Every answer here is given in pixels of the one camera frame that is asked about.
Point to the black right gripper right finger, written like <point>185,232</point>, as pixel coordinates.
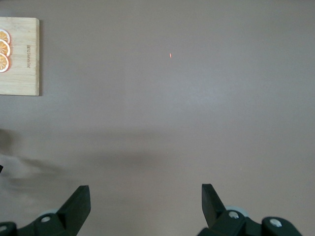
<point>214,214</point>

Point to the orange slice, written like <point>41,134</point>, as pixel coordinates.
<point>3,63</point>

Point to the bamboo cutting board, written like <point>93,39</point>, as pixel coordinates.
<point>24,81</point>

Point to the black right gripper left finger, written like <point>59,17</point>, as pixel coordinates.
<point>71,216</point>

